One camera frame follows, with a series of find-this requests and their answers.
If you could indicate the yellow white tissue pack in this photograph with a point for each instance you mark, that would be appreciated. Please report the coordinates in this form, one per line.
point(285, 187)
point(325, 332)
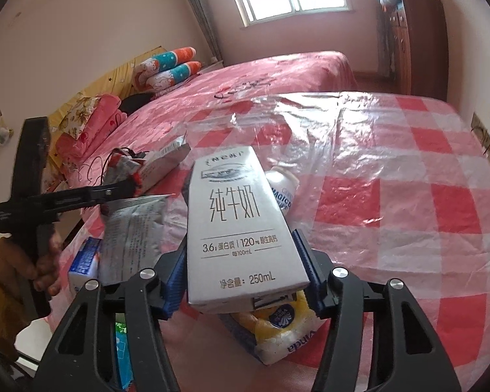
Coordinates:
point(281, 335)

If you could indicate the black cloth bundle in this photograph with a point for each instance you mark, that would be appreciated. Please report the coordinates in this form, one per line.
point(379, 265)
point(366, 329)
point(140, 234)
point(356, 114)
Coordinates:
point(137, 103)

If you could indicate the person's left forearm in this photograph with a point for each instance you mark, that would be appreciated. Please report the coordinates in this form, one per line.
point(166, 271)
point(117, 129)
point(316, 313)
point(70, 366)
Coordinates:
point(2, 314)

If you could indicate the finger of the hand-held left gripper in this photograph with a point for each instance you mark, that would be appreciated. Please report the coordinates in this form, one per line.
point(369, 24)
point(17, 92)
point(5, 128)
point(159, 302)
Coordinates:
point(114, 194)

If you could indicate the blue white small carton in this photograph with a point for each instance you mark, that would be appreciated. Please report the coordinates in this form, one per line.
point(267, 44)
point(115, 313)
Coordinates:
point(83, 261)

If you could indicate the yellow headboard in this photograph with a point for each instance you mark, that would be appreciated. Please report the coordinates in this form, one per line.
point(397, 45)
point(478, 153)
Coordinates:
point(118, 71)

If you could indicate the small hanging wall bag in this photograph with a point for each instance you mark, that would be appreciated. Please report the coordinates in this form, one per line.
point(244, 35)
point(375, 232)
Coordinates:
point(4, 132)

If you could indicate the floral pillow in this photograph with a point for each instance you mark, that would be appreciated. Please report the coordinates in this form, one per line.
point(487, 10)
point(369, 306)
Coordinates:
point(77, 116)

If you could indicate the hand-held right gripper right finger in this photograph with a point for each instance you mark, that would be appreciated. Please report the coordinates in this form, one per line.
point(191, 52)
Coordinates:
point(312, 286)

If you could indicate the person's left hand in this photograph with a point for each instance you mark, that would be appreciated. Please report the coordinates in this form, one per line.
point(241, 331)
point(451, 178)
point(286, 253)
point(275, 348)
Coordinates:
point(8, 261)

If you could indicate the white plastic bottle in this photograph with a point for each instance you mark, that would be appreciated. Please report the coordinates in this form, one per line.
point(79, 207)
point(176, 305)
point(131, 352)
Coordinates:
point(284, 188)

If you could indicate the red checked plastic tablecloth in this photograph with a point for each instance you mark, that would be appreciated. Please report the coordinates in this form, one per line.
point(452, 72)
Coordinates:
point(392, 212)

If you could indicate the brown wooden cabinet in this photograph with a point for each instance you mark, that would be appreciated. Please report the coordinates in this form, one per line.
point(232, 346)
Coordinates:
point(424, 41)

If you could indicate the folded pink blanket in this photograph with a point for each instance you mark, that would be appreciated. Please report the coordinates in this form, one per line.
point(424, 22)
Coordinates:
point(98, 122)

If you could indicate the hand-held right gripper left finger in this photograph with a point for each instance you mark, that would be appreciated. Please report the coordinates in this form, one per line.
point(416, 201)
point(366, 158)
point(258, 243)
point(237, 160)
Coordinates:
point(173, 290)

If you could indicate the white milk carton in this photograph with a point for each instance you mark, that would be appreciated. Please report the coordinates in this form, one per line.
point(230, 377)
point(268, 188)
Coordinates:
point(237, 232)
point(163, 163)

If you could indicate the beige wall socket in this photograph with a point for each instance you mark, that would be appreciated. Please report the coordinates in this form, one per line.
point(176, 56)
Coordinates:
point(486, 143)

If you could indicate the hanging curtain beside cabinet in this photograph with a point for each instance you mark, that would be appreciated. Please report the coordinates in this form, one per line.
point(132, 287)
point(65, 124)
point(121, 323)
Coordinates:
point(386, 41)

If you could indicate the foil snack bag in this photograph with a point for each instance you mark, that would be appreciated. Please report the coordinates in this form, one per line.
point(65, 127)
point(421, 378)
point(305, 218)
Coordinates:
point(130, 237)

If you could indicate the grey patterned curtain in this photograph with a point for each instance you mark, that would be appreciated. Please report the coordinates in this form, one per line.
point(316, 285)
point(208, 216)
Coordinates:
point(202, 12)

